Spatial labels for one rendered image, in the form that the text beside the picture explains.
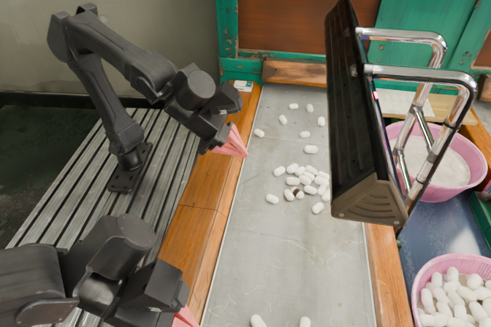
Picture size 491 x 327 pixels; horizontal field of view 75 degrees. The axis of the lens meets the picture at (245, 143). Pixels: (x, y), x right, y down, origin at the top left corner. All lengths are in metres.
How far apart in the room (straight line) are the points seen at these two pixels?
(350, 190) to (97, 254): 0.29
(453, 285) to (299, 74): 0.70
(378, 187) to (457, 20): 0.87
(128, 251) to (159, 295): 0.06
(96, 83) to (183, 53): 1.32
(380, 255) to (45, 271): 0.56
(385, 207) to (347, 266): 0.35
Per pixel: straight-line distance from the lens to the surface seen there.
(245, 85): 1.10
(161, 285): 0.41
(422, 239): 0.89
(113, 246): 0.42
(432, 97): 1.21
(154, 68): 0.66
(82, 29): 0.76
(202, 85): 0.60
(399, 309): 0.67
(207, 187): 0.77
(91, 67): 0.85
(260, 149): 0.90
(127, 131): 0.88
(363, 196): 0.36
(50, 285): 0.43
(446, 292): 0.77
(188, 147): 1.03
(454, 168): 1.03
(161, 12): 2.06
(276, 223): 0.74
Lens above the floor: 1.34
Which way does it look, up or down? 41 degrees down
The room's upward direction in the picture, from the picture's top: straight up
